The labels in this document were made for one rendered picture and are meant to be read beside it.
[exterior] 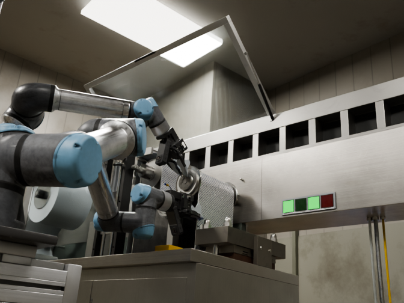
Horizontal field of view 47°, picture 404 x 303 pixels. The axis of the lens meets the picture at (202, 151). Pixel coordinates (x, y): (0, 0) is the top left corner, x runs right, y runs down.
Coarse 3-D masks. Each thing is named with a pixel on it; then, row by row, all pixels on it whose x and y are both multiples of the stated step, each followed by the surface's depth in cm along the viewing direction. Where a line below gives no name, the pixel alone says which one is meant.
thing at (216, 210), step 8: (200, 192) 193; (200, 200) 192; (208, 200) 196; (216, 200) 200; (208, 208) 195; (216, 208) 199; (224, 208) 203; (232, 208) 208; (208, 216) 194; (216, 216) 198; (224, 216) 202; (232, 216) 206; (200, 224) 189; (216, 224) 197; (232, 224) 205
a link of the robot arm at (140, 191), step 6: (138, 186) 167; (144, 186) 166; (150, 186) 169; (132, 192) 168; (138, 192) 166; (144, 192) 165; (150, 192) 167; (156, 192) 169; (162, 192) 172; (132, 198) 167; (138, 198) 164; (144, 198) 165; (150, 198) 167; (156, 198) 169; (162, 198) 171; (138, 204) 166; (144, 204) 165; (150, 204) 166; (156, 204) 169; (162, 204) 171
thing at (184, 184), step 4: (188, 176) 196; (192, 176) 196; (180, 180) 198; (184, 180) 197; (188, 180) 195; (192, 180) 195; (180, 184) 198; (184, 184) 197; (188, 184) 194; (192, 184) 195; (180, 188) 197; (184, 188) 195; (188, 188) 195
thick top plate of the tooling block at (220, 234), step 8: (200, 232) 179; (208, 232) 176; (216, 232) 173; (224, 232) 171; (232, 232) 172; (240, 232) 176; (200, 240) 177; (208, 240) 175; (216, 240) 172; (224, 240) 170; (232, 240) 171; (240, 240) 175; (248, 240) 179; (272, 240) 191; (248, 248) 179; (272, 248) 190; (280, 248) 195; (280, 256) 193
